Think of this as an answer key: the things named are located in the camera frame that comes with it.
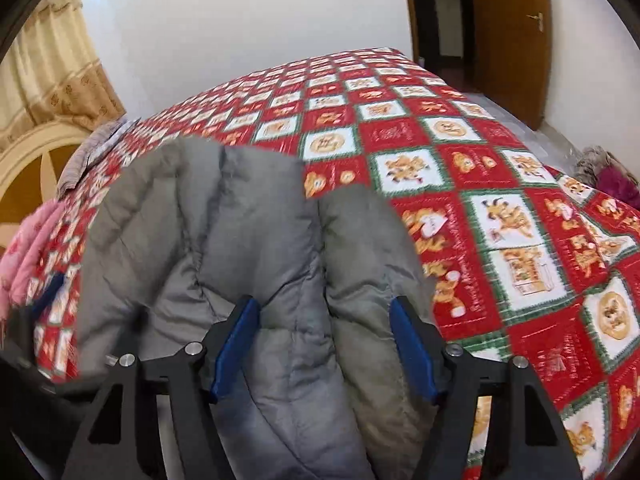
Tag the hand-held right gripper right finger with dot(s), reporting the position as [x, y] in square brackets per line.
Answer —
[410, 350]

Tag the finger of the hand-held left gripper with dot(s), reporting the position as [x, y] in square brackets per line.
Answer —
[49, 294]

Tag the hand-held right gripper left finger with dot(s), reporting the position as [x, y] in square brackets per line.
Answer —
[235, 350]

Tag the grey padded jacket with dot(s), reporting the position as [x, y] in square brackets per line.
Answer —
[225, 240]

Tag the pink clothes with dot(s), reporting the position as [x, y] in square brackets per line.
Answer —
[27, 250]

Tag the cream and brown headboard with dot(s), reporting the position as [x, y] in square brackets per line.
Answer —
[30, 170]

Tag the grey pillow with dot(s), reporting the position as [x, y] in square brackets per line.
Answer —
[95, 155]

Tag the bed with red checkered bedspread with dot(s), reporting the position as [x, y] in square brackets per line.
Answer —
[450, 160]

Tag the beige patterned curtain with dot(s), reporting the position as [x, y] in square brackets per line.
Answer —
[45, 75]

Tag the beige fuzzy cloth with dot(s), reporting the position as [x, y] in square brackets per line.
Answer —
[592, 162]

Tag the maroon cloth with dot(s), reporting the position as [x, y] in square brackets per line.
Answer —
[620, 185]

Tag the brown wooden door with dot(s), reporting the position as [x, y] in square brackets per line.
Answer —
[505, 50]

